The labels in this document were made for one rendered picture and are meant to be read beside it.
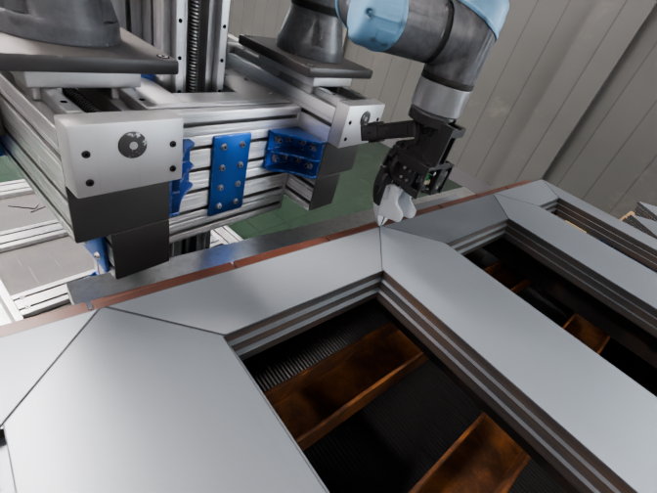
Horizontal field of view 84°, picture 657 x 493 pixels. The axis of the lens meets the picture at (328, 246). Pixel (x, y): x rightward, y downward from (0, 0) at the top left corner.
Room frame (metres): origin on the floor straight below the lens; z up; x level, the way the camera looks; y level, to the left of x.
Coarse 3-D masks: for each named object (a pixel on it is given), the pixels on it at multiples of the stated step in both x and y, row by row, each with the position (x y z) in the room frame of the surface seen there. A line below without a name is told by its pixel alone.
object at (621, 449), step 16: (624, 400) 0.34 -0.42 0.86; (640, 400) 0.35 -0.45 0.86; (656, 400) 0.36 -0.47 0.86; (624, 416) 0.32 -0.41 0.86; (640, 416) 0.32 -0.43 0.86; (656, 416) 0.33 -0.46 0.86; (608, 432) 0.28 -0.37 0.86; (624, 432) 0.29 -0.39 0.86; (640, 432) 0.30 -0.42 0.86; (656, 432) 0.31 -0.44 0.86; (608, 448) 0.26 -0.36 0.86; (624, 448) 0.27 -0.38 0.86; (640, 448) 0.28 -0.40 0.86; (656, 448) 0.28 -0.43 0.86; (608, 464) 0.24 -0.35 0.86; (624, 464) 0.25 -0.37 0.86; (640, 464) 0.26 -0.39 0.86; (656, 464) 0.26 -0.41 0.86; (624, 480) 0.23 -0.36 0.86; (640, 480) 0.24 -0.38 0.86; (656, 480) 0.24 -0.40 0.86
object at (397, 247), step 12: (384, 240) 0.54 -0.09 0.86; (396, 240) 0.55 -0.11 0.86; (408, 240) 0.56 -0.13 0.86; (420, 240) 0.58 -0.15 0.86; (432, 240) 0.59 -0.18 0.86; (384, 252) 0.50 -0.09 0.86; (396, 252) 0.51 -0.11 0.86; (408, 252) 0.52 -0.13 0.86; (420, 252) 0.53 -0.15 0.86; (384, 264) 0.47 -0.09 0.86
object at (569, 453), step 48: (480, 240) 0.70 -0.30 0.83; (528, 240) 0.75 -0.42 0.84; (624, 240) 0.93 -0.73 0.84; (384, 288) 0.44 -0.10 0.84; (240, 336) 0.27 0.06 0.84; (288, 336) 0.31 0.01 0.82; (432, 336) 0.37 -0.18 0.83; (480, 384) 0.32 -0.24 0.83; (0, 432) 0.11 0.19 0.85; (288, 432) 0.19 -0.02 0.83; (528, 432) 0.27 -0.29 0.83; (0, 480) 0.09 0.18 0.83; (576, 480) 0.23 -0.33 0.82
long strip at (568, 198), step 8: (560, 192) 1.11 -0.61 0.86; (568, 200) 1.06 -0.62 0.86; (576, 200) 1.08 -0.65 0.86; (584, 208) 1.03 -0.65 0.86; (592, 208) 1.05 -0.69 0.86; (600, 216) 1.01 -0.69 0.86; (608, 216) 1.03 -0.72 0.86; (608, 224) 0.97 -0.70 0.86; (616, 224) 0.98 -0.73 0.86; (624, 224) 1.00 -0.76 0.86; (624, 232) 0.94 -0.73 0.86; (632, 232) 0.96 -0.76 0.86; (640, 232) 0.98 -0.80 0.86; (640, 240) 0.92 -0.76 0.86; (648, 240) 0.94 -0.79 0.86; (656, 240) 0.96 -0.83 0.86; (656, 248) 0.90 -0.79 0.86
